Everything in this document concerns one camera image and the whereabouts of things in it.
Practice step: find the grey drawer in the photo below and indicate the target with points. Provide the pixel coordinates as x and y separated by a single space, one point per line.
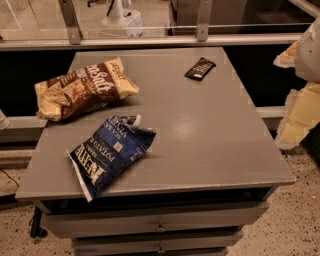
156 220
166 244

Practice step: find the brown sea salt chip bag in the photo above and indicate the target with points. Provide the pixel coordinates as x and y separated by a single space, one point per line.
82 91

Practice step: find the metal railing frame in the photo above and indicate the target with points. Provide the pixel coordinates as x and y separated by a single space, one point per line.
76 24

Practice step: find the small black snack packet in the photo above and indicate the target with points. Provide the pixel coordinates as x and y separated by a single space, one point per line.
200 69

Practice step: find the lower grey drawer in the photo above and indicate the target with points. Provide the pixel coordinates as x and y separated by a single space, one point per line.
166 244

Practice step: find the upper grey drawer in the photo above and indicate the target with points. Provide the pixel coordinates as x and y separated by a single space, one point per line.
156 220

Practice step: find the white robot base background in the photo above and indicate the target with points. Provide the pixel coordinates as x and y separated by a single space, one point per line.
121 21

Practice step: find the grey drawer cabinet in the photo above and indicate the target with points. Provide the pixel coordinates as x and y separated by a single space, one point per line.
211 145

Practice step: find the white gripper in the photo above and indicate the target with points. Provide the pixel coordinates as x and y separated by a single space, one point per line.
309 55

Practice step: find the blue kettle chip bag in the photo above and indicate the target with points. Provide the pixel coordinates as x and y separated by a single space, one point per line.
114 146

